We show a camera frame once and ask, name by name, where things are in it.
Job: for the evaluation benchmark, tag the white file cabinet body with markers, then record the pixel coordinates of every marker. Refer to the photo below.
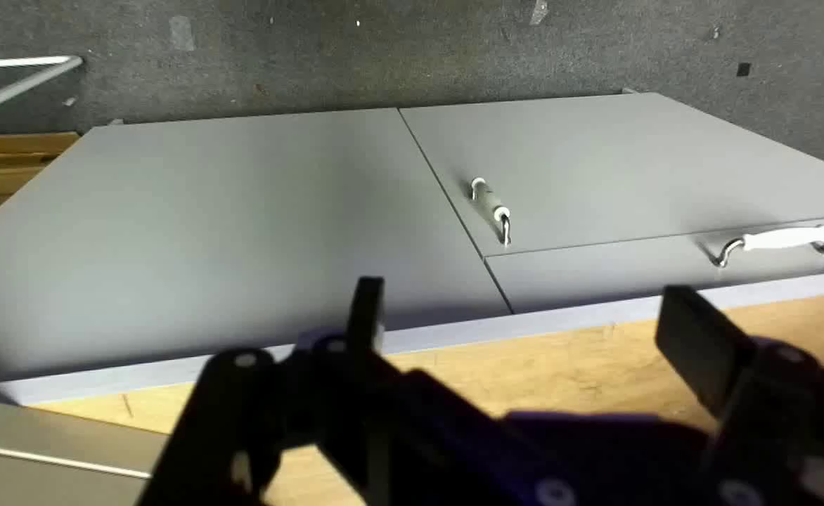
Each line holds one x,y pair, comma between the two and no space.
195,234

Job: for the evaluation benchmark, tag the brown wooden board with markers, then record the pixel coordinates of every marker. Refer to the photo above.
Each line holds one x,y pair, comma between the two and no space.
5,150

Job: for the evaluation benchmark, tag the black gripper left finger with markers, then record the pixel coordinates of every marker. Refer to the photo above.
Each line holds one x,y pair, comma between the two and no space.
243,413

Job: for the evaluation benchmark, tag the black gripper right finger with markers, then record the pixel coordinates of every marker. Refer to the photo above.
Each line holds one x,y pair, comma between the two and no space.
710,354

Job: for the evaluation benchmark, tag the silver metal tube frame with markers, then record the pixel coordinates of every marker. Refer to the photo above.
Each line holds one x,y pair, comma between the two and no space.
17,63

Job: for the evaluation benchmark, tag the white large drawer front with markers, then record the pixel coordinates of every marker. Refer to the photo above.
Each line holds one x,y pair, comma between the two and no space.
637,160

